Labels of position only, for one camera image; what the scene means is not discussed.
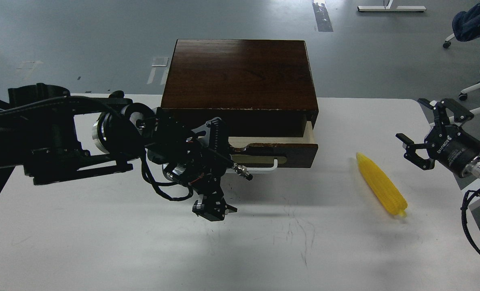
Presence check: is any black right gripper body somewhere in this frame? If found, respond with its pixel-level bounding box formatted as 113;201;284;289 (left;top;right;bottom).
425;124;480;178

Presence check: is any dark blue cloth on chair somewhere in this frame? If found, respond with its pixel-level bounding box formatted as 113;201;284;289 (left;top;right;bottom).
452;2;480;42

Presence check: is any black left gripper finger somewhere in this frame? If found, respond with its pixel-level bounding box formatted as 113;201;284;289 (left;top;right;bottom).
192;195;211;221
211;197;238;221

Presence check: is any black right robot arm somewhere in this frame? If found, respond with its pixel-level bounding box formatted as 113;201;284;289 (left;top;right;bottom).
395;98;480;179

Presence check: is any wooden drawer with white handle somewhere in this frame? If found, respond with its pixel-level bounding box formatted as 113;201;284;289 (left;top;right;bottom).
229;121;319;173

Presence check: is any dark wooden drawer cabinet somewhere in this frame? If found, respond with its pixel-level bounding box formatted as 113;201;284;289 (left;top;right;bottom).
161;39;319;137

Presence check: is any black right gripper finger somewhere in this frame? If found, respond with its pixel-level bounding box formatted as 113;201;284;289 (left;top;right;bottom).
395;134;436;170
418;98;475;127

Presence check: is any yellow corn cob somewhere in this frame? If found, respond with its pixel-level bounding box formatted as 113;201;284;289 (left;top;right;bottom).
355;152;408;217

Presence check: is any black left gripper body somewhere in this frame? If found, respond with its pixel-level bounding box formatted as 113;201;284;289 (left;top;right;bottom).
144;107;253;198

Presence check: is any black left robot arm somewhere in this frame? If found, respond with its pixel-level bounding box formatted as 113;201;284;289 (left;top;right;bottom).
0;83;253;221

